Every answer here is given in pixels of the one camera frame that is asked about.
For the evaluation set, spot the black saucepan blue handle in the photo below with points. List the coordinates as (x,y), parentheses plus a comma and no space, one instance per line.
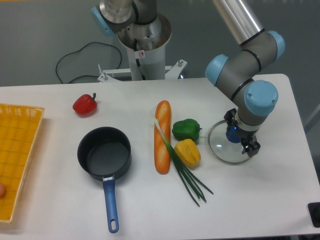
(105,154)

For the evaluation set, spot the black device at table edge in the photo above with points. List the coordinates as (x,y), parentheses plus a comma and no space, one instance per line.
(314,212)

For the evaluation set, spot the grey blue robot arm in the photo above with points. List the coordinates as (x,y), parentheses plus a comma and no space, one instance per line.
(254,99)

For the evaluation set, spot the yellow bell pepper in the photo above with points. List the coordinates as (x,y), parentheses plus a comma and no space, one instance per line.
(188,152)

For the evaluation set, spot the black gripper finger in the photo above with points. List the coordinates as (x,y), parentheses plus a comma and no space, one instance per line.
(250,146)
(230,118)

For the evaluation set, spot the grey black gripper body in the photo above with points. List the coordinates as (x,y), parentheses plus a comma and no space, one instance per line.
(242,132)

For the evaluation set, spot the glass pot lid blue knob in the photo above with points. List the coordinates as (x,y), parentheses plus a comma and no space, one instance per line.
(227,152)

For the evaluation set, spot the red bell pepper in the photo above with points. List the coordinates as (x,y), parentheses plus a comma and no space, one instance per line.
(85,104)

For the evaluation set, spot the green onion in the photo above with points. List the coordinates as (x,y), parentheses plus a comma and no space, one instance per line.
(189,180)

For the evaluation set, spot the yellow woven basket tray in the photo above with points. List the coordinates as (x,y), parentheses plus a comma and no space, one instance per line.
(19,126)

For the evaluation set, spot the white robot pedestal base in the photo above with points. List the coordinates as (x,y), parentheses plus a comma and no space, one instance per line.
(146,50)

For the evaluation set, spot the green bell pepper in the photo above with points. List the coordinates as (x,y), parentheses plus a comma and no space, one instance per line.
(186,129)

